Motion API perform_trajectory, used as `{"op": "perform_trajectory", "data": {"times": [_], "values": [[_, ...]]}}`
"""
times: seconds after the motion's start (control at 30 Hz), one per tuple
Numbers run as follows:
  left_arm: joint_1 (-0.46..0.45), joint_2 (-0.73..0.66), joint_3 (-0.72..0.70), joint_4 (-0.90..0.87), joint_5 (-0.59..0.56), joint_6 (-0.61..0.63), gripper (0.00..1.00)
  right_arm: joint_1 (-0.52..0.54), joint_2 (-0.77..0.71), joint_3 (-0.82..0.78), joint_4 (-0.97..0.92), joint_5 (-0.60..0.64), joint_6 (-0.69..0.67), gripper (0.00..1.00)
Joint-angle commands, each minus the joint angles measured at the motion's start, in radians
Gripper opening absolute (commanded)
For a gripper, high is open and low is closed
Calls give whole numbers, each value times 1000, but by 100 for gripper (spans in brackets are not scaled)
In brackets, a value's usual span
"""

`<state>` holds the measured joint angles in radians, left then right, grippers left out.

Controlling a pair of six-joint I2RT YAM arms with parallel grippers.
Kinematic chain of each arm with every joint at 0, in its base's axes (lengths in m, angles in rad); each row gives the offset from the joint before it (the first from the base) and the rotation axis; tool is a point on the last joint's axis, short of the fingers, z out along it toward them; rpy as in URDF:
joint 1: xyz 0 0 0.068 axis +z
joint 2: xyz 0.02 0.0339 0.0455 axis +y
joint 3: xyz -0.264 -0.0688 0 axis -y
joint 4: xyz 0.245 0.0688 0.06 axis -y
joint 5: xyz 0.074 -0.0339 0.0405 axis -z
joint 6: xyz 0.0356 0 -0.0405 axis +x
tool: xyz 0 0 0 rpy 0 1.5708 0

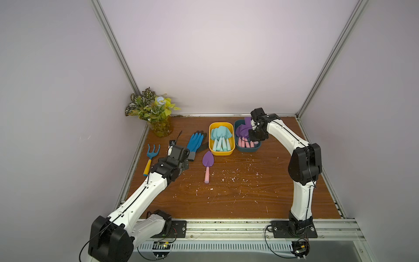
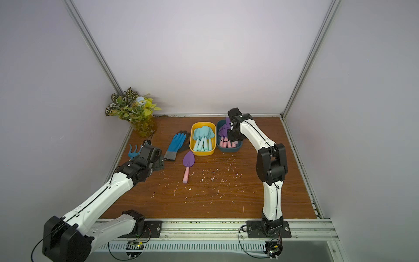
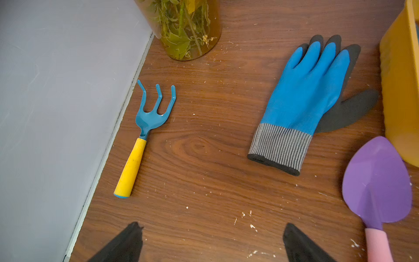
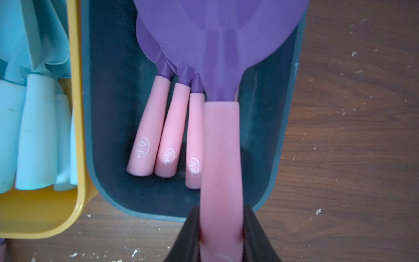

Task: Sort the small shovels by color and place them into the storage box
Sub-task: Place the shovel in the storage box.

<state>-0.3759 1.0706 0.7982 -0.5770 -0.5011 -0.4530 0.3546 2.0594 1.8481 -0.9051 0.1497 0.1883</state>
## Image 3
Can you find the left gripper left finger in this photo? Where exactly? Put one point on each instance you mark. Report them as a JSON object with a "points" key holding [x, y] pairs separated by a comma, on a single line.
{"points": [[125, 247]]}

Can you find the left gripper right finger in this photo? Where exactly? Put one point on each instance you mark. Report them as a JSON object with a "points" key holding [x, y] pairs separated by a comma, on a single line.
{"points": [[300, 248]]}

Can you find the purple pointed shovel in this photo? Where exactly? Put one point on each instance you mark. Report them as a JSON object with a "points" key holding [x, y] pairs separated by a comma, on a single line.
{"points": [[376, 186]]}

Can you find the yellow plastic storage box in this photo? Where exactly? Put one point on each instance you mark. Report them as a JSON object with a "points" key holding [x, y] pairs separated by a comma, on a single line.
{"points": [[399, 63]]}

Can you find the blue grey gardening glove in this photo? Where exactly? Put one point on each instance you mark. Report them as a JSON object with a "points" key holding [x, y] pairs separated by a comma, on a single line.
{"points": [[308, 99]]}

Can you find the artificial plant in glass vase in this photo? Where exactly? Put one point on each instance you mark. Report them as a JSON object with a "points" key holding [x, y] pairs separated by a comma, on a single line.
{"points": [[187, 29]]}

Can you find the blue rake yellow handle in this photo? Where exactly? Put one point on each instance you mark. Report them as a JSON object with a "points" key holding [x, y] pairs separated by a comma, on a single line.
{"points": [[146, 121]]}

